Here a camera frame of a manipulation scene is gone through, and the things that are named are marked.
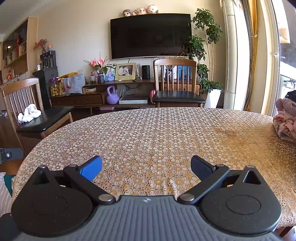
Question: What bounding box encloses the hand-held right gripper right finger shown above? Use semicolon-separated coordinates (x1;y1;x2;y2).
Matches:
177;155;264;205

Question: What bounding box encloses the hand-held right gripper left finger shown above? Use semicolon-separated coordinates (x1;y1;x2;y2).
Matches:
29;156;116;205

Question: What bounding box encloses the pile of pink clothes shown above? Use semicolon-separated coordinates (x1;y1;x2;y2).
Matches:
273;98;296;142

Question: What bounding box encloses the white crumpled cloth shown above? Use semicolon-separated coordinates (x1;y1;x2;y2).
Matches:
18;103;42;123

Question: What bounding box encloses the wooden chair black seat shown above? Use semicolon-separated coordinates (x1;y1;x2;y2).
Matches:
2;77;74;151
151;58;206;108

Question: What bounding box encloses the floral lace tablecloth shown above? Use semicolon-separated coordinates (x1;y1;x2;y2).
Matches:
11;107;296;232

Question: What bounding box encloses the dark wooden tv cabinet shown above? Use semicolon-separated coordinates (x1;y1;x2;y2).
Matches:
49;77;201;114

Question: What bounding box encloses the green plant in white pot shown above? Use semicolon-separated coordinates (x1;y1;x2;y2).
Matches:
185;9;225;108

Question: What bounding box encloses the purple kettlebell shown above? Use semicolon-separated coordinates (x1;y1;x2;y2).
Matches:
106;85;120;105

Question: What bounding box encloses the white flat box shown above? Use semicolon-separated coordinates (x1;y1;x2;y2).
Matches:
119;96;148;105

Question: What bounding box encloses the jar of gold chocolates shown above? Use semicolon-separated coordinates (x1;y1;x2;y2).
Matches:
49;77;61;97

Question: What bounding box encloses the grey gift bag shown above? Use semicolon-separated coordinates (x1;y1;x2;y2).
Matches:
63;75;86;96

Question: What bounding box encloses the black cabinet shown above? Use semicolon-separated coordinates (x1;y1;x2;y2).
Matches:
32;66;59;109

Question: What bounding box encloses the potted pink flower plant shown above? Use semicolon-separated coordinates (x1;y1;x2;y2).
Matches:
84;52;115;84

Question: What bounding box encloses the blue framed picture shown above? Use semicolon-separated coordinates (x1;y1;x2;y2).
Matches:
178;66;192;80

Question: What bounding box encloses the blue picture card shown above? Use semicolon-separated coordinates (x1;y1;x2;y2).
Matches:
105;64;117;81

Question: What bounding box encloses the black coffee machine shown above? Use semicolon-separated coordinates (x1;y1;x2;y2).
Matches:
40;50;57;69

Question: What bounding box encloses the white tower air conditioner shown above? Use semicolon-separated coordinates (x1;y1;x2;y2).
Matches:
222;0;251;111

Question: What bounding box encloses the pink flower vase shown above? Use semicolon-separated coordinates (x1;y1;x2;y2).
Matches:
35;39;48;55

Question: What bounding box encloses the black television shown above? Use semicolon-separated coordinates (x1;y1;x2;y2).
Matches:
110;13;192;60

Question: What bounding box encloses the yellow curtain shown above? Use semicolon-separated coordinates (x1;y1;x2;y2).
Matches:
240;0;258;112

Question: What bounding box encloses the yellow photo frame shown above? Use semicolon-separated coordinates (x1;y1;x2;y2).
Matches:
115;62;137;81

